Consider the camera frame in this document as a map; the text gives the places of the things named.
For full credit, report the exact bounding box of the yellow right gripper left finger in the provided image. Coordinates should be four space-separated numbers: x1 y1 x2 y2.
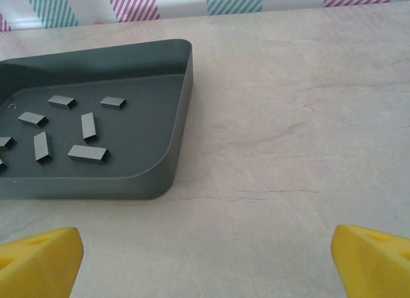
0 226 85 298

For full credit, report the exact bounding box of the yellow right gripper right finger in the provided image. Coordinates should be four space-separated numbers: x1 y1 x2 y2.
331 224 410 298

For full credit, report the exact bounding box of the grey staple strip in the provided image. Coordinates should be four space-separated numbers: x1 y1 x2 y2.
81 112 99 144
47 95 78 111
67 144 110 165
0 137 17 152
33 131 53 165
99 96 127 111
17 112 49 129

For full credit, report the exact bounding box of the dark grey plastic tray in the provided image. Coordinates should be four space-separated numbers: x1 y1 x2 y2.
0 38 194 201

